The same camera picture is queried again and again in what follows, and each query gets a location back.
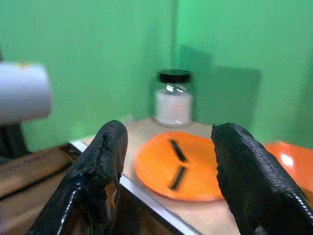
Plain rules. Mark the white cylinder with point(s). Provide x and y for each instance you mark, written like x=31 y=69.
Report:
x=22 y=93

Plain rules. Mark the orange bowl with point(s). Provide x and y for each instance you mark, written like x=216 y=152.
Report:
x=291 y=161

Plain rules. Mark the orange round plate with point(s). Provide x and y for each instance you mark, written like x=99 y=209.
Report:
x=156 y=166

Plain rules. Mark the glass jar with black lid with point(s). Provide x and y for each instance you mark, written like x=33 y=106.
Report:
x=173 y=107

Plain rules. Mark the short black strip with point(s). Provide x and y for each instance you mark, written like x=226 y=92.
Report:
x=178 y=178
x=178 y=150

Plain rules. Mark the brown cardboard box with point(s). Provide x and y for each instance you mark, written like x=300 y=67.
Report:
x=29 y=176

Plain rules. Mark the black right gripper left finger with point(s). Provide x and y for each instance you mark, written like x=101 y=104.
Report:
x=97 y=171

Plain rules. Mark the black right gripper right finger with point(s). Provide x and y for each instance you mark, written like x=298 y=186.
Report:
x=252 y=176

